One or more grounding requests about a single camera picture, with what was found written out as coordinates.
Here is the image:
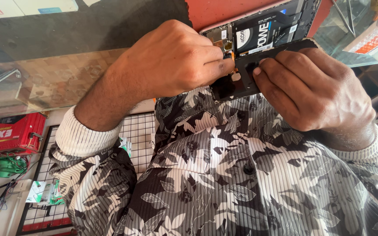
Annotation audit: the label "grey leaf-print striped shirt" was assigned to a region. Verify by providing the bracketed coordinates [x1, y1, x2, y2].
[49, 86, 378, 236]

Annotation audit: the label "opened pink-framed smartphone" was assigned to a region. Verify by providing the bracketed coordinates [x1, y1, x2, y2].
[199, 0, 323, 57]

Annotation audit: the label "black wire grid rack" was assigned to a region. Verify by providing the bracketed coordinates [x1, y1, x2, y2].
[16, 112, 157, 236]

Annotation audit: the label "black phone back cover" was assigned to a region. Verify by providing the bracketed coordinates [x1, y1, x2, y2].
[209, 38, 319, 103]

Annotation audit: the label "white flat boxes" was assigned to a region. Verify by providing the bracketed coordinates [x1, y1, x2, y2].
[0, 0, 79, 20]

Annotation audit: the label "person's left hand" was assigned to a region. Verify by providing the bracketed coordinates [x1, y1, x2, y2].
[123, 19, 236, 99]

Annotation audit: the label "black phone battery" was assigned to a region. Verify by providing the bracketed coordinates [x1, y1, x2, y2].
[233, 11, 303, 56]

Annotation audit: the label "metal tweezers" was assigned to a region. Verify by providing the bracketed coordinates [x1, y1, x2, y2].
[331, 0, 357, 37]

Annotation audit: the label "green-white accessory packet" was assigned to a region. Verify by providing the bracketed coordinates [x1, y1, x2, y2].
[26, 180, 65, 206]

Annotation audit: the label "glass display counter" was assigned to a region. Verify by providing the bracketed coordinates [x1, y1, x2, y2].
[0, 13, 193, 120]

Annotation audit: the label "white wall socket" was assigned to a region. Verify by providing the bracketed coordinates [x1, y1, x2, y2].
[13, 179, 33, 193]

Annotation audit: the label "red inverter battery box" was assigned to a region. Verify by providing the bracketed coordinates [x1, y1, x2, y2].
[0, 112, 47, 162]

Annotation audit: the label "red work mat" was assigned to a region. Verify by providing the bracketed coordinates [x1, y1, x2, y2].
[185, 0, 334, 38]

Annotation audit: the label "person's right hand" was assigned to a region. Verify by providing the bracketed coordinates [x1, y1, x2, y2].
[253, 48, 377, 132]

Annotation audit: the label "small green-white packet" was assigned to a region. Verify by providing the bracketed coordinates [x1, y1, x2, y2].
[119, 136, 132, 158]

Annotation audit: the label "white box with orange print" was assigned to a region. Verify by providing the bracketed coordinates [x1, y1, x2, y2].
[343, 16, 378, 56]

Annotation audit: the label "green wire bundle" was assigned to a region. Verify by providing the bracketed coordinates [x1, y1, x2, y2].
[0, 153, 29, 178]

